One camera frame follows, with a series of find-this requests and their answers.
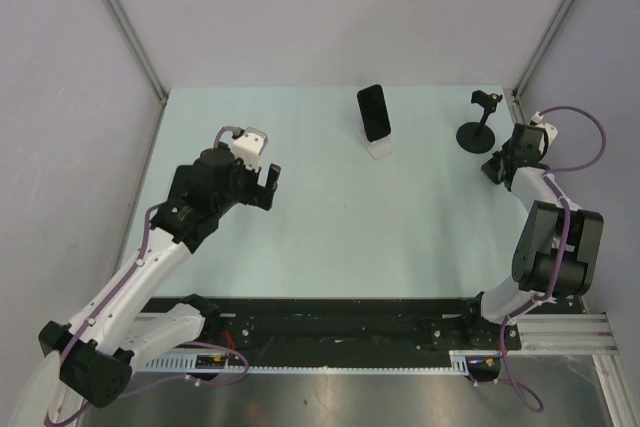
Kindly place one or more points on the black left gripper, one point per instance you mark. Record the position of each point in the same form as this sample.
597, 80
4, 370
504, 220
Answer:
259, 195

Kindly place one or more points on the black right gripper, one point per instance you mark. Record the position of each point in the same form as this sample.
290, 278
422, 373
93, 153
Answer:
509, 150

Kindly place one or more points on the black round-base phone stand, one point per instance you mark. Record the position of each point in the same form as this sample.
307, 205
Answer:
478, 137

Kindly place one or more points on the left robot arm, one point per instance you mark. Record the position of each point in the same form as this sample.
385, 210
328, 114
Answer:
99, 347

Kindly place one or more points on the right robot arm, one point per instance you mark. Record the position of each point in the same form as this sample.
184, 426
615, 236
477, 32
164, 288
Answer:
556, 254

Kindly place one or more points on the white phone stand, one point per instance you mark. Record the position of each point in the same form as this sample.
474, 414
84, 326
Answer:
377, 149

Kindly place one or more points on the black phone on white stand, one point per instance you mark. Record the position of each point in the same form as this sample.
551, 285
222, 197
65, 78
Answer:
374, 113

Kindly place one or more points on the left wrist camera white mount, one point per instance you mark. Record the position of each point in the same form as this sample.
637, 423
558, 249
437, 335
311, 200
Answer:
248, 145

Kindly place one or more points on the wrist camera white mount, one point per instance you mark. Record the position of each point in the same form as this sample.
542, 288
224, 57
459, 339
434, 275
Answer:
551, 132
248, 145

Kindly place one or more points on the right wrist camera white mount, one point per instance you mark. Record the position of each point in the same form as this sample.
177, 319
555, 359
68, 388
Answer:
551, 132

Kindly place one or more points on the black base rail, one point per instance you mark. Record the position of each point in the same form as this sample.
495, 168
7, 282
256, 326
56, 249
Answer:
347, 332

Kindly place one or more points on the right aluminium frame post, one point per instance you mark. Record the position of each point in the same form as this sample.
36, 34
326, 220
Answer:
553, 27

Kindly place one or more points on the aluminium frame post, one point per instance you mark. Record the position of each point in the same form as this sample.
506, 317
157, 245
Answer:
126, 29
553, 27

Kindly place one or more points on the white slotted cable duct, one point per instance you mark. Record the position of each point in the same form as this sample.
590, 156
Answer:
209, 362

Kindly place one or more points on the left aluminium frame post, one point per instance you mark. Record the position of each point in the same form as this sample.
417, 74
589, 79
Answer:
126, 29

